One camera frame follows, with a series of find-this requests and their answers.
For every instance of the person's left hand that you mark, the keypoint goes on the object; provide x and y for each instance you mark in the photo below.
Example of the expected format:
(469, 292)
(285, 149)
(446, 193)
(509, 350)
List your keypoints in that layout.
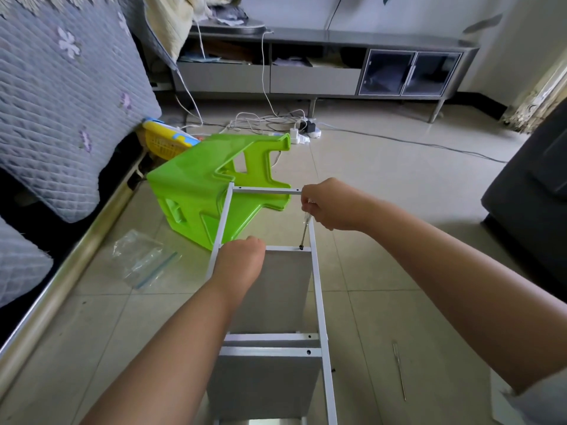
(239, 265)

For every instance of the person's right hand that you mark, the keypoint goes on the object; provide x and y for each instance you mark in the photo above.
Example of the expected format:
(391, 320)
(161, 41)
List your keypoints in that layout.
(335, 206)

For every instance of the white wooden board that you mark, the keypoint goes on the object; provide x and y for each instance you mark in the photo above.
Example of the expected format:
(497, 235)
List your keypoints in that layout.
(279, 292)
(509, 407)
(266, 385)

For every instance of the white metal frame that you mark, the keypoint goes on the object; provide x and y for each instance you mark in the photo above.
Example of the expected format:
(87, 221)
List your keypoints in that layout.
(266, 351)

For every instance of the clear plastic screw bag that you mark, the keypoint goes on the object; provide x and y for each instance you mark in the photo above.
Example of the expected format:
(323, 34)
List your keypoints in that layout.
(142, 256)

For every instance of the person's right forearm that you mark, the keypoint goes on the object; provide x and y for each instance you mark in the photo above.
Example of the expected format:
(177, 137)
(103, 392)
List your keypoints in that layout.
(469, 296)

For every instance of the person's left forearm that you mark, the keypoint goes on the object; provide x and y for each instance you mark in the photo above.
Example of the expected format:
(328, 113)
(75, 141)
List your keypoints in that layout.
(168, 358)

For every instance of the person's white shirt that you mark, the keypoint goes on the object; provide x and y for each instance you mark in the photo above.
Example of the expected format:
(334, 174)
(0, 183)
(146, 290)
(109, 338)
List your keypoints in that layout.
(545, 401)

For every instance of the long white power strip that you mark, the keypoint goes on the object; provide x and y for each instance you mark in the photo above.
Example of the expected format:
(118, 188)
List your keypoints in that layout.
(299, 135)

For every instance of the white power strip with plugs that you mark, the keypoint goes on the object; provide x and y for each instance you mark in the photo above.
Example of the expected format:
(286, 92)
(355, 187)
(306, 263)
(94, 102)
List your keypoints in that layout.
(310, 130)

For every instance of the green plastic stool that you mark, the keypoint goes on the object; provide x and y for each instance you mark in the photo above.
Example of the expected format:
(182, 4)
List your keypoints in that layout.
(204, 190)

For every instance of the grey marble TV cabinet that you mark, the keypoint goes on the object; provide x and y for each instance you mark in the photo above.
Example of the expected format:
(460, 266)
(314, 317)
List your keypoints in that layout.
(337, 62)

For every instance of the yellow plastic basket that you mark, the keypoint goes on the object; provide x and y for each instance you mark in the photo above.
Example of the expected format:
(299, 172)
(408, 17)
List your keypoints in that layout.
(166, 139)

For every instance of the grey sofa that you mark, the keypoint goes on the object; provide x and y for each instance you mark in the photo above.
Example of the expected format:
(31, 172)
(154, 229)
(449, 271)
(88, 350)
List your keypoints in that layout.
(531, 199)

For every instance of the grey textured furniture cover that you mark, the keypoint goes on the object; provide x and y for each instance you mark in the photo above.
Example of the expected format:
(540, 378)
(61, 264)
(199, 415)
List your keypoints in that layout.
(53, 128)

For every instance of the patterned beige curtain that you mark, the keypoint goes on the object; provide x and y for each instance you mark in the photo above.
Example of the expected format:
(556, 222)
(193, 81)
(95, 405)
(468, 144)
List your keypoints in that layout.
(540, 97)

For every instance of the pile of pale cloth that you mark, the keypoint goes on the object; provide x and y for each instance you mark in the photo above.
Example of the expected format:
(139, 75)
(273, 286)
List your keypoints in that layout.
(177, 17)

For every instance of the chrome metal base rail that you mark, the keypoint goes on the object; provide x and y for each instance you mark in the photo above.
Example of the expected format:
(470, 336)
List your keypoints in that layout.
(53, 287)

